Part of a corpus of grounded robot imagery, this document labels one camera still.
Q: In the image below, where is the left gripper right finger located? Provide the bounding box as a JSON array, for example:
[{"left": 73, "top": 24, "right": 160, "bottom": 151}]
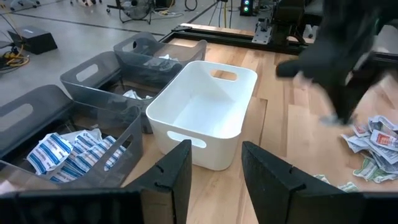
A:
[{"left": 241, "top": 141, "right": 349, "bottom": 224}]

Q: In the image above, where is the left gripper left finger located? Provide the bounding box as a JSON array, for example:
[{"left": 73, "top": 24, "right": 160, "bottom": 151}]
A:
[{"left": 126, "top": 139, "right": 193, "bottom": 224}]

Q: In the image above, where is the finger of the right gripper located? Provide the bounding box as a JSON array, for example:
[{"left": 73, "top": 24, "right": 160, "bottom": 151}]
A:
[
  {"left": 326, "top": 79, "right": 371, "bottom": 125},
  {"left": 275, "top": 58, "right": 304, "bottom": 78}
]

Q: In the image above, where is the green printed packet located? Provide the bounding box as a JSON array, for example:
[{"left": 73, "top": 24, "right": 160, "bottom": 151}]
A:
[
  {"left": 312, "top": 174, "right": 360, "bottom": 193},
  {"left": 353, "top": 157, "right": 398, "bottom": 184}
]

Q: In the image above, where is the small white packet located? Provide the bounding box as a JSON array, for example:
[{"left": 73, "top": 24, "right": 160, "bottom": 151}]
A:
[{"left": 123, "top": 89, "right": 154, "bottom": 101}]

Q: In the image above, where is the striped bandage strip pack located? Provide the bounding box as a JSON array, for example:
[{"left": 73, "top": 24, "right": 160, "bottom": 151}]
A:
[{"left": 26, "top": 133, "right": 74, "bottom": 175}]

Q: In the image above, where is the white packet red blue print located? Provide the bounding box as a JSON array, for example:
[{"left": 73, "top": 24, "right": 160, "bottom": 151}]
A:
[{"left": 353, "top": 124, "right": 371, "bottom": 138}]

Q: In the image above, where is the large white packet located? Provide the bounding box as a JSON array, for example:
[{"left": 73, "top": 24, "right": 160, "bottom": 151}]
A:
[{"left": 368, "top": 114, "right": 398, "bottom": 133}]

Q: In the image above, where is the crumpled white blue packet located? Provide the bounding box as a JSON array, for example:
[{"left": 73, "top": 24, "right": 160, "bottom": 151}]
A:
[{"left": 341, "top": 133, "right": 374, "bottom": 154}]

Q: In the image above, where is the orange printed white packet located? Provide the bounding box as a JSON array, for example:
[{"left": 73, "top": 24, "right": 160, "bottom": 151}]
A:
[{"left": 369, "top": 129, "right": 398, "bottom": 153}]

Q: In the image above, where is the blue printed white packet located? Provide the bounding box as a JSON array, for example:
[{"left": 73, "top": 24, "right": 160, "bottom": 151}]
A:
[{"left": 369, "top": 149, "right": 398, "bottom": 175}]

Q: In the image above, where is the white plastic bin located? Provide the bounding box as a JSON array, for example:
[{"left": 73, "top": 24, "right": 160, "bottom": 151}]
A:
[{"left": 145, "top": 60, "right": 259, "bottom": 171}]

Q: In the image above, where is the white packet blue text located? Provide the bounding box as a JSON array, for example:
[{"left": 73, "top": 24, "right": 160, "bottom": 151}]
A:
[{"left": 67, "top": 133, "right": 128, "bottom": 174}]

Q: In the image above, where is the striped flat packet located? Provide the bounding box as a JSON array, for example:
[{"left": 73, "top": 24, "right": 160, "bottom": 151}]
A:
[{"left": 48, "top": 169, "right": 82, "bottom": 184}]

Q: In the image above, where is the dark grey storage bin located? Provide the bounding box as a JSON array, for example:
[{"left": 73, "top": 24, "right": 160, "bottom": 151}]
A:
[
  {"left": 60, "top": 51, "right": 150, "bottom": 134},
  {"left": 113, "top": 32, "right": 208, "bottom": 90},
  {"left": 0, "top": 84, "right": 144, "bottom": 190}
]

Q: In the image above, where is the black floor box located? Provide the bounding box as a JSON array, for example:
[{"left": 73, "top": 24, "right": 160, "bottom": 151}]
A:
[{"left": 7, "top": 26, "right": 58, "bottom": 55}]

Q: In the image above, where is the silver mounting bracket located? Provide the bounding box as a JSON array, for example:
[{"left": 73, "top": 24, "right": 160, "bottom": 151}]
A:
[{"left": 252, "top": 17, "right": 275, "bottom": 44}]

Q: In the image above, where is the black aluminium table frame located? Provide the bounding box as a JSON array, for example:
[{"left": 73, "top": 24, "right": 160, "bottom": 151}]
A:
[{"left": 160, "top": 23, "right": 398, "bottom": 68}]

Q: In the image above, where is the yellow cable coil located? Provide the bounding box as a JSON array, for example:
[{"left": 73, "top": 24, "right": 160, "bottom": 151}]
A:
[{"left": 0, "top": 43, "right": 30, "bottom": 68}]

